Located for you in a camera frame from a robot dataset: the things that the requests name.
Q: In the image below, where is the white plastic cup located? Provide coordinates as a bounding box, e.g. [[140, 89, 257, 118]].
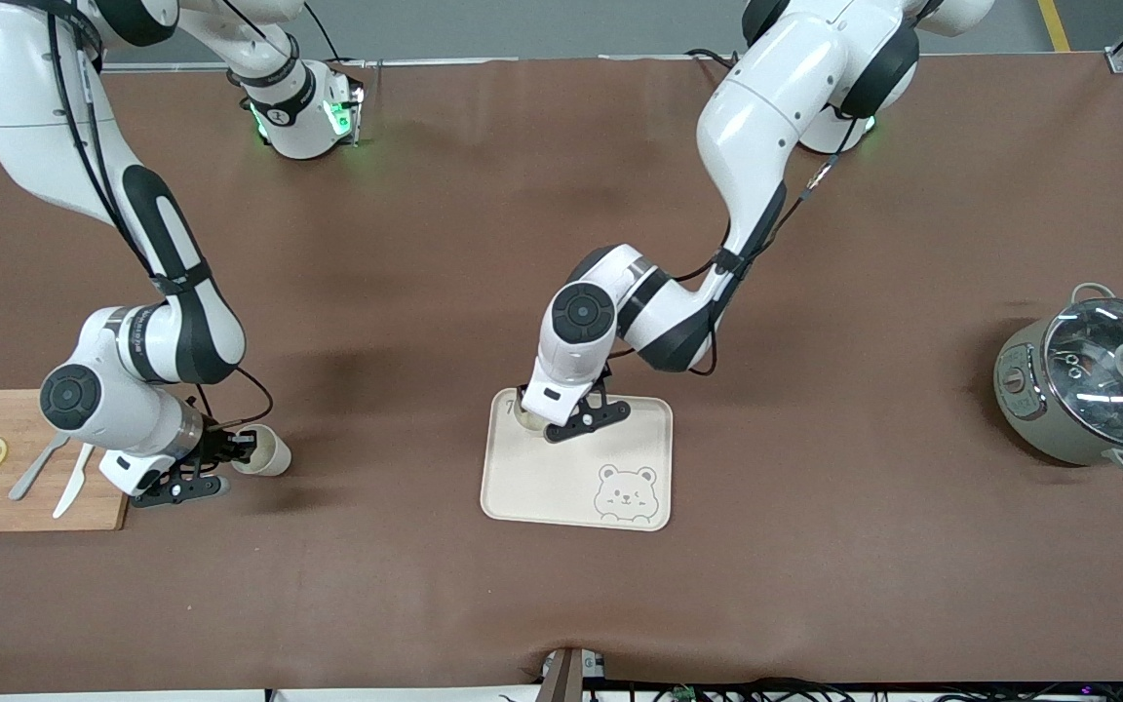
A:
[[517, 387, 553, 431], [230, 423, 292, 478]]

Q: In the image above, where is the cream tray with bear print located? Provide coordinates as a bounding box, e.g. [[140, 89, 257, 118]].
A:
[[480, 387, 674, 532]]

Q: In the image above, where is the white plastic knife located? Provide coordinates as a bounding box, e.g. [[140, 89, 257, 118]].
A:
[[52, 444, 95, 520]]

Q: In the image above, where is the grey plastic knife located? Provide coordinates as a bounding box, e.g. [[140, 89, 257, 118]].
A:
[[8, 432, 70, 502]]

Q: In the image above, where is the brown table cover mat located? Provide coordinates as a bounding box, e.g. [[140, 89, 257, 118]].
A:
[[0, 54, 1123, 695]]

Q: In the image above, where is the grey electric cooking pot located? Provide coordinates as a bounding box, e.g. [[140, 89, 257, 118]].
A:
[[993, 283, 1123, 477]]

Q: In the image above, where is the glass pot lid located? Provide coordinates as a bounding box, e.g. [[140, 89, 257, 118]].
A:
[[1044, 298, 1123, 449]]

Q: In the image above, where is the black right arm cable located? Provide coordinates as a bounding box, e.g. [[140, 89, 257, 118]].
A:
[[40, 0, 276, 459]]

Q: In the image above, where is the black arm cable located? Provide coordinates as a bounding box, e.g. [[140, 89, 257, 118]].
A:
[[40, 0, 276, 459], [610, 115, 870, 377]]

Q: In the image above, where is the small metal table bracket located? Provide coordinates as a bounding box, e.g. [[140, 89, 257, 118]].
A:
[[537, 647, 611, 702]]

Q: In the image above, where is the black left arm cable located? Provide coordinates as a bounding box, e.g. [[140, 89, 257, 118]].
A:
[[610, 115, 870, 377]]

